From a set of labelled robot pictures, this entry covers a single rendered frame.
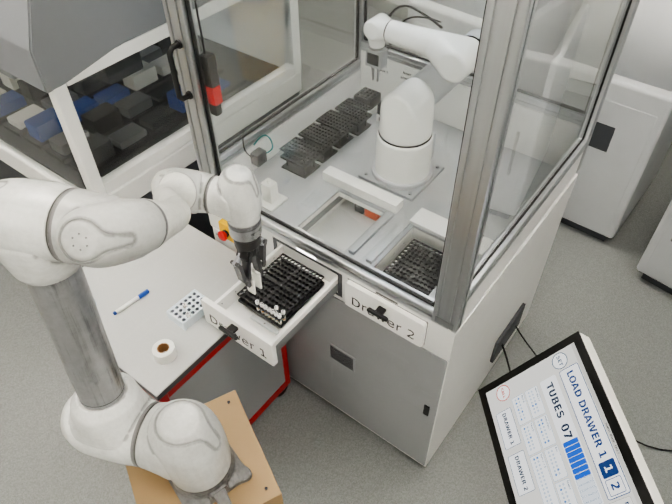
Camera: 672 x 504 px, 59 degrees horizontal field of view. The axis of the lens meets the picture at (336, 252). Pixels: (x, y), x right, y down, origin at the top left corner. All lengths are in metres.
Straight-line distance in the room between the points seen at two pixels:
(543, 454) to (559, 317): 1.72
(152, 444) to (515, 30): 1.12
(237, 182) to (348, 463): 1.44
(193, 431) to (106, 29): 1.33
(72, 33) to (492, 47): 1.33
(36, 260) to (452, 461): 1.91
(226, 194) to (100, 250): 0.57
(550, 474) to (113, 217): 1.05
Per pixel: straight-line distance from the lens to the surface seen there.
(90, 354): 1.33
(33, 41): 2.03
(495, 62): 1.22
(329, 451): 2.59
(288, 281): 1.96
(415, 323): 1.79
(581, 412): 1.45
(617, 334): 3.18
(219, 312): 1.83
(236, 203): 1.51
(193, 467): 1.43
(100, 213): 1.01
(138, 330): 2.07
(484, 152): 1.32
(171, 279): 2.18
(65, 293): 1.21
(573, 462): 1.44
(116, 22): 2.18
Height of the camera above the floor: 2.33
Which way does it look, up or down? 46 degrees down
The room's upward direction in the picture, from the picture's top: 1 degrees counter-clockwise
